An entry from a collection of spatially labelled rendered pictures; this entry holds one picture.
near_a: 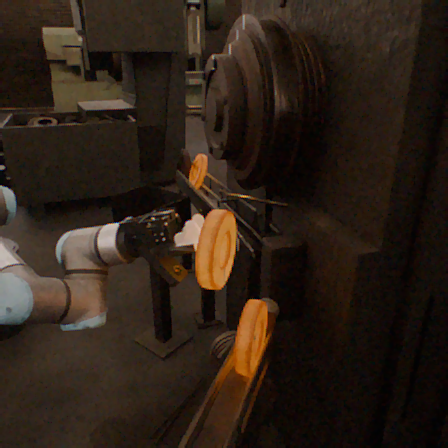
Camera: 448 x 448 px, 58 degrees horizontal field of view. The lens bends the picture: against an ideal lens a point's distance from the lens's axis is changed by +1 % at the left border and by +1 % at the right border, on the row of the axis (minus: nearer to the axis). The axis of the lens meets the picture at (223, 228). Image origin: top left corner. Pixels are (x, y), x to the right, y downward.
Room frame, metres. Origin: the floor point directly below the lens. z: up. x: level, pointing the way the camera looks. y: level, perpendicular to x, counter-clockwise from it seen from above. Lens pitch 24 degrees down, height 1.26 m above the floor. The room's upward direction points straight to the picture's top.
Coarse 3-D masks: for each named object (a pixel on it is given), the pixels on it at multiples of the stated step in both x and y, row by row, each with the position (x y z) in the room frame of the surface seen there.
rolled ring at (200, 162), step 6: (198, 156) 2.08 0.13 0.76; (204, 156) 2.04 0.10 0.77; (198, 162) 2.10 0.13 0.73; (204, 162) 2.00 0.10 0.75; (192, 168) 2.12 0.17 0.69; (198, 168) 2.12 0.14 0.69; (204, 168) 1.98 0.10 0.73; (192, 174) 2.10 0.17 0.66; (198, 174) 1.97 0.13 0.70; (204, 174) 1.97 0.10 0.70; (192, 180) 2.07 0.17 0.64; (198, 180) 1.96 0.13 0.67; (198, 186) 1.98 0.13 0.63
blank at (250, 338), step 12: (252, 300) 0.72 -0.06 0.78; (252, 312) 0.67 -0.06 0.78; (264, 312) 0.72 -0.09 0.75; (240, 324) 0.65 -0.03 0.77; (252, 324) 0.65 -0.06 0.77; (264, 324) 0.73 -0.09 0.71; (240, 336) 0.63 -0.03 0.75; (252, 336) 0.63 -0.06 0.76; (264, 336) 0.74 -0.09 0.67; (240, 348) 0.62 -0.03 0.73; (252, 348) 0.63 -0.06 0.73; (240, 360) 0.62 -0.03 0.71; (252, 360) 0.63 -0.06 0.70; (240, 372) 0.63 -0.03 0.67; (252, 372) 0.63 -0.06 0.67
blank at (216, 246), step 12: (216, 216) 0.69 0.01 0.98; (228, 216) 0.72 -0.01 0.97; (204, 228) 0.67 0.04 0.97; (216, 228) 0.66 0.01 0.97; (228, 228) 0.72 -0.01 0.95; (204, 240) 0.65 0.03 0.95; (216, 240) 0.65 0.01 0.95; (228, 240) 0.74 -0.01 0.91; (204, 252) 0.64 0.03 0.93; (216, 252) 0.65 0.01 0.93; (228, 252) 0.73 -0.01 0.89; (204, 264) 0.64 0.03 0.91; (216, 264) 0.65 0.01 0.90; (228, 264) 0.72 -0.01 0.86; (204, 276) 0.64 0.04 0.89; (216, 276) 0.65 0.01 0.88; (228, 276) 0.72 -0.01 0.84; (216, 288) 0.66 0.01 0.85
